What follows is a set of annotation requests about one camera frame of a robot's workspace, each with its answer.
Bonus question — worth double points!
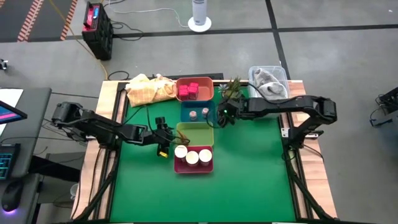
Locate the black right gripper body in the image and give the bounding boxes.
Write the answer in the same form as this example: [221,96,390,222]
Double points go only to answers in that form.
[216,98,248,121]

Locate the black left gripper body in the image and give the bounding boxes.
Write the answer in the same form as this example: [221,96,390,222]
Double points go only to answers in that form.
[146,125,175,157]

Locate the large glass spice jar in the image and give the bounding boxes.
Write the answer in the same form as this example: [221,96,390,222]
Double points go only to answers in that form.
[185,150,200,167]
[198,148,213,167]
[174,144,188,163]

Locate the smoked paprika tin pink lid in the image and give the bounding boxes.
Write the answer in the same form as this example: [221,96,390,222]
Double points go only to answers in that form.
[177,83,190,101]
[187,82,200,100]

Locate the potted succulent plant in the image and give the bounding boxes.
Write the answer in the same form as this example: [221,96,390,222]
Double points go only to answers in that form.
[218,75,247,101]

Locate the yellow-green plastic bin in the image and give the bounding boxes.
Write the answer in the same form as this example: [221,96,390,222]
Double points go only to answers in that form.
[175,121,215,148]

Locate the teal plastic bin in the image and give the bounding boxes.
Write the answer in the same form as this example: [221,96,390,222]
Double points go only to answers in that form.
[180,100,219,123]

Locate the magenta plastic bin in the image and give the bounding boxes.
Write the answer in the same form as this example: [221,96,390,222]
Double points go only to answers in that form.
[173,145,215,175]

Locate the orange plastic bin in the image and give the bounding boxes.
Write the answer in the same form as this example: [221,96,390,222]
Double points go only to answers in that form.
[175,76,215,103]

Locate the grey cloth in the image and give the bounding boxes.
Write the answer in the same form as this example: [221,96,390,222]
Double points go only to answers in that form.
[252,68,289,101]

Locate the yellow checked cloth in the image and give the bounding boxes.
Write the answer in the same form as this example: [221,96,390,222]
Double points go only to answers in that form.
[124,73,178,108]

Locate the green table mat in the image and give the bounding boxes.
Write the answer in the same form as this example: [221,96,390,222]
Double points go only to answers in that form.
[109,86,297,223]

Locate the clear plastic container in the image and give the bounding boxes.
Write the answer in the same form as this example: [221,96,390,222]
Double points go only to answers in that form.
[248,65,292,101]

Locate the white tower fan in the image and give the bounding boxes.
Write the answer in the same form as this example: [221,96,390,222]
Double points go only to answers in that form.
[187,0,213,34]

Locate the black toolbox red lid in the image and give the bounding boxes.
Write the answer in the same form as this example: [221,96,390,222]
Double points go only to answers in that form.
[81,1,114,62]

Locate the grey desk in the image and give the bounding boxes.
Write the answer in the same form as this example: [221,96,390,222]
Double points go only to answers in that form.
[0,86,52,224]

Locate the black equipment stand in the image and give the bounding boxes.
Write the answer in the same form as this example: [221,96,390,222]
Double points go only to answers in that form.
[369,86,398,129]

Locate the computer monitor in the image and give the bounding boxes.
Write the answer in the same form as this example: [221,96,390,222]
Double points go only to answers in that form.
[0,100,29,126]

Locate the backlit keyboard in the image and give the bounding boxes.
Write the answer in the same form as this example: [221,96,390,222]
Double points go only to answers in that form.
[0,142,22,182]

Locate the white paper sheet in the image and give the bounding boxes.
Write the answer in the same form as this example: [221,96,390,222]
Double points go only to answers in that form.
[0,88,24,108]

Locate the black hazard-striped floor mat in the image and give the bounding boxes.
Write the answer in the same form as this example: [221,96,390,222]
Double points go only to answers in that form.
[0,0,79,43]

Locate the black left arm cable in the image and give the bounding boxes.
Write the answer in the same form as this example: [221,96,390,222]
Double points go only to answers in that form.
[124,105,158,133]

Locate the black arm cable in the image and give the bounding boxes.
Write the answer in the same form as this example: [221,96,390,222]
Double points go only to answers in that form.
[246,82,275,104]
[124,105,158,133]

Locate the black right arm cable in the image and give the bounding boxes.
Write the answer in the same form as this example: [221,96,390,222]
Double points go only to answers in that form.
[246,82,275,104]

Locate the black looped floor cable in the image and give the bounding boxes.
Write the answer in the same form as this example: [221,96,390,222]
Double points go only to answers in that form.
[106,70,131,82]

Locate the black aluminium table frame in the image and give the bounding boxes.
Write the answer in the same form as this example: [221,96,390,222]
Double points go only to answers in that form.
[72,72,337,224]

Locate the black toolbox cable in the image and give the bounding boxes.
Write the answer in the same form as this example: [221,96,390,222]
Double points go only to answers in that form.
[109,19,146,42]

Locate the yellow cable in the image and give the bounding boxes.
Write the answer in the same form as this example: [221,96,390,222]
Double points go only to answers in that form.
[49,0,109,81]

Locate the white floor cable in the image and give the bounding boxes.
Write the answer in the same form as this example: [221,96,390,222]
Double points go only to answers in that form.
[104,0,191,29]

